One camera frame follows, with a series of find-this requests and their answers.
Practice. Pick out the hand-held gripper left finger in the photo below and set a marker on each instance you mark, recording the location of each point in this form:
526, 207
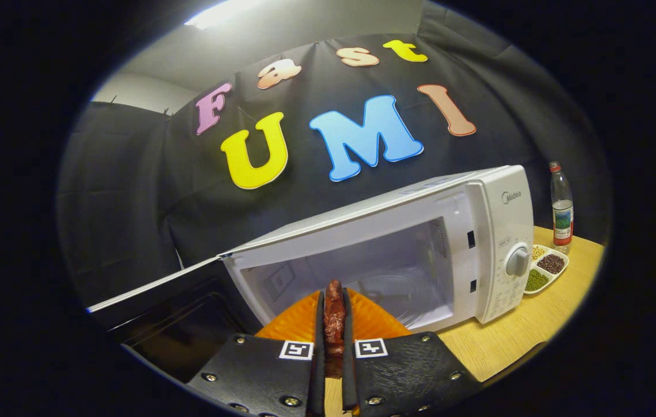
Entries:
258, 376

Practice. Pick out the white toaster oven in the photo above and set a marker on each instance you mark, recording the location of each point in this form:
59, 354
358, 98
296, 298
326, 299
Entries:
496, 231

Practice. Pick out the red-brown meat piece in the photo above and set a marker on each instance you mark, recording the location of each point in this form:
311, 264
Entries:
334, 315

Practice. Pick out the white divided bean dish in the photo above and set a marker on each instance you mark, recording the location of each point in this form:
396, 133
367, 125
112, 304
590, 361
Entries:
545, 271

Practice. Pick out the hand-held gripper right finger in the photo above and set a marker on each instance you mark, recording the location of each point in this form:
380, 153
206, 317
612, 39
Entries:
409, 376

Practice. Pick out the clear plastic water bottle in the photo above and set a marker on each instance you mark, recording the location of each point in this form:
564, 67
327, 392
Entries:
562, 214

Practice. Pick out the black backdrop cloth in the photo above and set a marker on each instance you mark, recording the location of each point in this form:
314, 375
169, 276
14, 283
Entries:
131, 185

